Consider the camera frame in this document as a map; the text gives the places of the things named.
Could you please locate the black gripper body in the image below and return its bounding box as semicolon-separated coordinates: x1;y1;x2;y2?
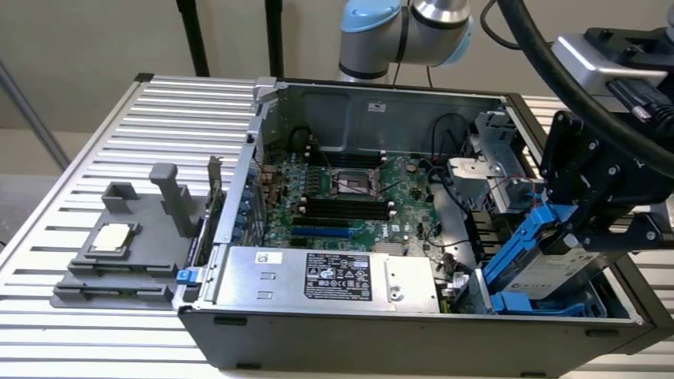
542;128;674;235

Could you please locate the disk drive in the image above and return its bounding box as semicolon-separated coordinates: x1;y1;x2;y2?
482;192;620;317

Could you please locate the disk bay with blue rails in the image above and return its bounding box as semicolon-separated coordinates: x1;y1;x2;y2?
456;267;612;319

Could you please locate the black long expansion slot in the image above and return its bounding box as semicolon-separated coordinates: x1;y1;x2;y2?
293;216;353;229

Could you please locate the blue expansion slot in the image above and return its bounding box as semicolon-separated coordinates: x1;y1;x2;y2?
291;227;353;238

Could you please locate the silver metal drive cage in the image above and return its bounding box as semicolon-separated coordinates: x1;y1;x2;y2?
446;110;548;215

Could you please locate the green motherboard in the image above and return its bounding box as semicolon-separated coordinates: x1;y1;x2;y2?
262;151;450;256

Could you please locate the CPU socket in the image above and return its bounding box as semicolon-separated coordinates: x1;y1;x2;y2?
327;167;385;197

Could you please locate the silver chipset heat sink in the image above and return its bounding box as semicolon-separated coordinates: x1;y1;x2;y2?
375;242;412;257

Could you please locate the black open PC case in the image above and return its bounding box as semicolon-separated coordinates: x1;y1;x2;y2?
177;77;661;373

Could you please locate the silver power supply unit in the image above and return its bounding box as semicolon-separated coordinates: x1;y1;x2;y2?
213;246;442;313

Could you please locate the black stand pole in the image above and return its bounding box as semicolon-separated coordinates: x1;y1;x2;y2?
263;0;287;79
175;0;213;78

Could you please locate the grey parts rack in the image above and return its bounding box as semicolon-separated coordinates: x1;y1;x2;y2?
48;163;213;310

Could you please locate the silver CPU chip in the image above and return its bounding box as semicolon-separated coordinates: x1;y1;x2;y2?
91;223;142;253

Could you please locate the grey metal pole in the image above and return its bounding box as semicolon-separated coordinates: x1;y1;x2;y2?
0;58;73;169

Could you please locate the red thin wire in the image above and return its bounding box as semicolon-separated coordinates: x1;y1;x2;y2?
482;176;545;211

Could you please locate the thick black hose cable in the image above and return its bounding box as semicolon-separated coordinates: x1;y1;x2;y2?
497;0;674;179

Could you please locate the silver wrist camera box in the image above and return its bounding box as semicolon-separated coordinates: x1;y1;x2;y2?
552;26;674;116

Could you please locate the black looped wire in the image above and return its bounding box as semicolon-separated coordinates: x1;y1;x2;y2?
428;113;477;159

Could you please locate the thin black cable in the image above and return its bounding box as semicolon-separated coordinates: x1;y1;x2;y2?
477;0;524;51

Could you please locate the black short wire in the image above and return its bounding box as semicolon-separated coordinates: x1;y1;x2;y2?
291;126;318;152

